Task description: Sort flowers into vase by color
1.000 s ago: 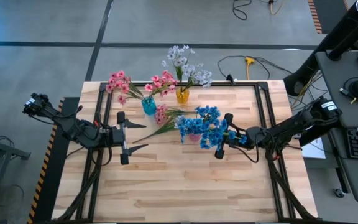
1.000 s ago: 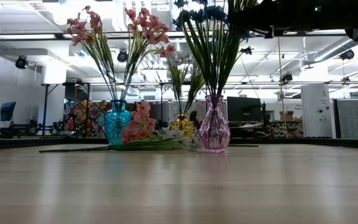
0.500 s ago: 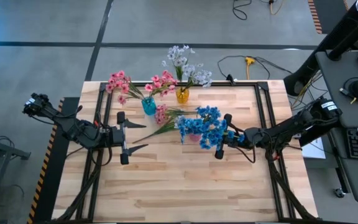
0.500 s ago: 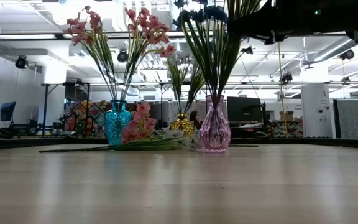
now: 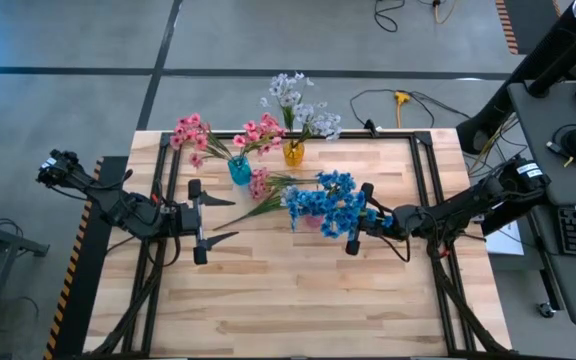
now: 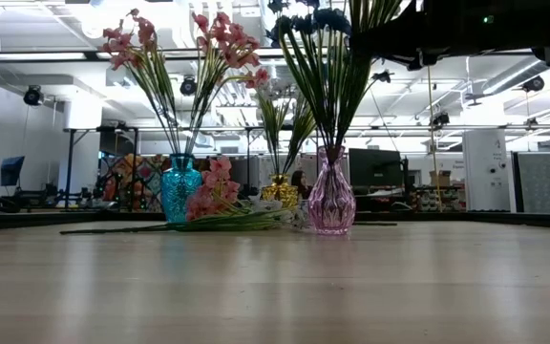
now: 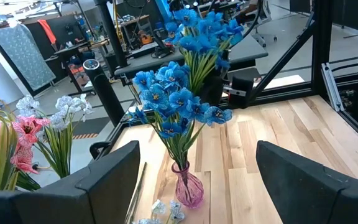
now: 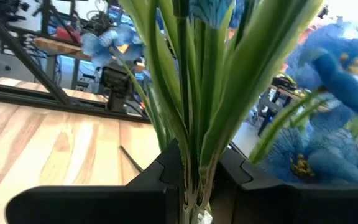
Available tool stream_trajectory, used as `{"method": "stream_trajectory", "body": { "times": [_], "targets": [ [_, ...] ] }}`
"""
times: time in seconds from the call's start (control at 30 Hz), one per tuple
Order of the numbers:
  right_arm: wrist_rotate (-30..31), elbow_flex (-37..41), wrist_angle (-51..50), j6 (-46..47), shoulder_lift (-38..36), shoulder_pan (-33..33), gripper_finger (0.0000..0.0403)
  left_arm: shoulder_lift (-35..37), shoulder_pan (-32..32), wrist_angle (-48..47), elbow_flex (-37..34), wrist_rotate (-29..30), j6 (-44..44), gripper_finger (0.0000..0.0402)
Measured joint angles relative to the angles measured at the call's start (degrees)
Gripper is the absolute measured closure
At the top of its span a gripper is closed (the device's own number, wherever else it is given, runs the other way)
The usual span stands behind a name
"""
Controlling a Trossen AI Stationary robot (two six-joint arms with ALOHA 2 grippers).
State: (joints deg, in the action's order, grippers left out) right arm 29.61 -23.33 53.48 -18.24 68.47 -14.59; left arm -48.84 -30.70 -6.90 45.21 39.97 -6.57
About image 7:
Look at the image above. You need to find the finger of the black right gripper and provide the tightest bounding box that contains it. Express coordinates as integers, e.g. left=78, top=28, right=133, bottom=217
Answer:
left=229, top=75, right=255, bottom=111

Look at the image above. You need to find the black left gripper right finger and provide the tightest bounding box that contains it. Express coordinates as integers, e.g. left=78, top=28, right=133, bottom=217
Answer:
left=255, top=139, right=358, bottom=224

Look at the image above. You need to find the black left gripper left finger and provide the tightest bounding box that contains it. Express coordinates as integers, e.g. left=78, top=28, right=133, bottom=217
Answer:
left=0, top=139, right=141, bottom=224

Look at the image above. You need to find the blue artificial flower bunch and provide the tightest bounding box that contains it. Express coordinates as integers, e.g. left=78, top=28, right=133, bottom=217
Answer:
left=154, top=88, right=234, bottom=170
left=129, top=61, right=198, bottom=170
left=165, top=7, right=245, bottom=96

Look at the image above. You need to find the white artificial flower bunch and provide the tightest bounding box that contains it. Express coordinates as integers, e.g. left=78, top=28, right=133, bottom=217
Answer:
left=16, top=94, right=71, bottom=179
left=132, top=198, right=186, bottom=224
left=42, top=92, right=94, bottom=179

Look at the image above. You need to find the purple glass vase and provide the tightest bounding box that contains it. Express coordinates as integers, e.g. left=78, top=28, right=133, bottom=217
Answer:
left=170, top=160, right=205, bottom=209

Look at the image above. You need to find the grey desk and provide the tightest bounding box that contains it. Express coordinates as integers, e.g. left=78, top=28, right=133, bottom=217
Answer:
left=114, top=33, right=269, bottom=78

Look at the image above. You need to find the black mat hazard stripe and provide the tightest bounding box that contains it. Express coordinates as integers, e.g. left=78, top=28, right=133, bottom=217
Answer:
left=70, top=116, right=113, bottom=141

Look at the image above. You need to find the black office chair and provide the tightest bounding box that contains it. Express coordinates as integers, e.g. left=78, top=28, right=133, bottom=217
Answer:
left=241, top=0, right=278, bottom=47

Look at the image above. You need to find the silver aluminium bar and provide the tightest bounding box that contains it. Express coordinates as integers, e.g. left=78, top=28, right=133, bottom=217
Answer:
left=321, top=62, right=344, bottom=112

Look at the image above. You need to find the black tower fan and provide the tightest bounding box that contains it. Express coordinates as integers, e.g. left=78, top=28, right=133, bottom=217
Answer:
left=82, top=58, right=126, bottom=127

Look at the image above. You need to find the grey patterned partition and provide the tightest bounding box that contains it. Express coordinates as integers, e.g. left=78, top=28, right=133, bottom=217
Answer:
left=0, top=23, right=57, bottom=91

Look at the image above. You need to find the orange hanging cloth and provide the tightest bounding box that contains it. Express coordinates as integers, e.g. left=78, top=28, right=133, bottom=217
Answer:
left=37, top=19, right=57, bottom=44

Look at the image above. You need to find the black aluminium table frame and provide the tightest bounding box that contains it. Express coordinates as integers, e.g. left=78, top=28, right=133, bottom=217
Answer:
left=88, top=0, right=358, bottom=159

